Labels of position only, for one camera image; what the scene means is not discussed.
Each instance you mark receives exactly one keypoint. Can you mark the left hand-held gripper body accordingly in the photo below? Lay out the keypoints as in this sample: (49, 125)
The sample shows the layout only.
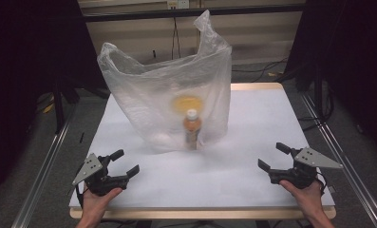
(96, 177)

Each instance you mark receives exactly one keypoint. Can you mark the orange drink bottle white cap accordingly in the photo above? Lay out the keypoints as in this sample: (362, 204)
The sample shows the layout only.
(192, 128)

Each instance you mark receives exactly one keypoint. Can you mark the black horizontal bar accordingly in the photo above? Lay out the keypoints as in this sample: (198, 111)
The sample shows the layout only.
(145, 15)

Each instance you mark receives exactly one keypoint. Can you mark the black metal stand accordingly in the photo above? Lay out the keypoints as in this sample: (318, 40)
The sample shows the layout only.
(59, 107)

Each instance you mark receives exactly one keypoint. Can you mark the person's left hand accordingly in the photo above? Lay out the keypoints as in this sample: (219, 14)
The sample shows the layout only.
(97, 202)

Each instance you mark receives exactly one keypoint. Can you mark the translucent white plastic bag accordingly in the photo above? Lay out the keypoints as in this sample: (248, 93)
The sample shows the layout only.
(138, 95)

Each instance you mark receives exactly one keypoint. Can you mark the black curtain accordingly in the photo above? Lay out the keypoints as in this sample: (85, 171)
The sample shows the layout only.
(350, 57)
(24, 63)

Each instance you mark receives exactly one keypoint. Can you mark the white wall socket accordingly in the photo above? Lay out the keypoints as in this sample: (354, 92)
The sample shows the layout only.
(178, 4)

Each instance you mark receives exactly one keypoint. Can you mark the round yellow item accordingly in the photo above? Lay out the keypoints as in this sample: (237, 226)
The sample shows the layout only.
(186, 104)

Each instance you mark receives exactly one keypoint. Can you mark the yellow floor tape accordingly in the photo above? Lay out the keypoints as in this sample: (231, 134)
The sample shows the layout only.
(48, 108)

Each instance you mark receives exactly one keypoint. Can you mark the aluminium floor rail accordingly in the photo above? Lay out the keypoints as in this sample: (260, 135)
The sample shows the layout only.
(344, 164)
(40, 177)

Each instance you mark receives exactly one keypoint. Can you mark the white table cover sheet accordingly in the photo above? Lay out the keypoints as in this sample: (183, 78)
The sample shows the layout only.
(255, 133)

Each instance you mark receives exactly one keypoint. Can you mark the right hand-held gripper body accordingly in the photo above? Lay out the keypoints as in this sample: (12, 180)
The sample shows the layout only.
(303, 171)

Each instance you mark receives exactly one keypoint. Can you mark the person's right hand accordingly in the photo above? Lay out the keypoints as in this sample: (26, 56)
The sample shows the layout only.
(306, 198)

